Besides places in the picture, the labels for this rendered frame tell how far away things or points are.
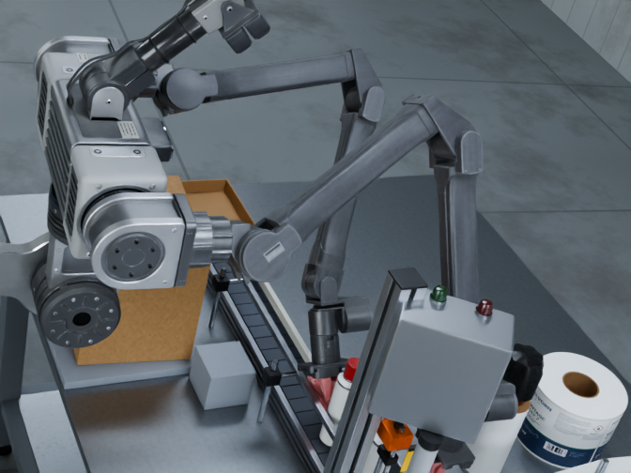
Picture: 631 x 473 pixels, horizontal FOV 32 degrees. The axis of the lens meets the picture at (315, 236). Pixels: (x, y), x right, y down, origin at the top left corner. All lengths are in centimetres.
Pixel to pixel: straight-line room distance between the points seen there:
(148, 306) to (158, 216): 65
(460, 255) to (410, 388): 28
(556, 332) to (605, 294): 183
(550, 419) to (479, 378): 69
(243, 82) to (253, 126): 290
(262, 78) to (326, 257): 37
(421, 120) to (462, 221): 19
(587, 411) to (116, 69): 116
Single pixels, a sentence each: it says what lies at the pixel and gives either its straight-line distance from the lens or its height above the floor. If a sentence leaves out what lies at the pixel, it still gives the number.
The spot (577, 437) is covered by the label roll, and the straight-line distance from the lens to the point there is 235.
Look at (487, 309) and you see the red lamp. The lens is 165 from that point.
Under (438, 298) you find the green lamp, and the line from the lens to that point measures 165.
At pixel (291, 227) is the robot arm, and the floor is 149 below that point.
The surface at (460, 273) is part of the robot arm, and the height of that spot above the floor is 141.
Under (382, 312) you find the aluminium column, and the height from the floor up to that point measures 143.
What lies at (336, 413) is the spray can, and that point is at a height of 97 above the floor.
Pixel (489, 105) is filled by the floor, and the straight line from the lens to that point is 583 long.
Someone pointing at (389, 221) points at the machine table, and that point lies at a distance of 303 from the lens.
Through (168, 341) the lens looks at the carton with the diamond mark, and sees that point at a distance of 234.
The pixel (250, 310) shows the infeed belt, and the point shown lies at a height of 88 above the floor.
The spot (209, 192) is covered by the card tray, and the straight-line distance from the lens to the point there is 295.
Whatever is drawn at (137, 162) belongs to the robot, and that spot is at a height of 153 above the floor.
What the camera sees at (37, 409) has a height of 22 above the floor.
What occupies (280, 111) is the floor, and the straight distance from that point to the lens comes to 521.
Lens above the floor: 242
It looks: 33 degrees down
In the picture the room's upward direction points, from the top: 15 degrees clockwise
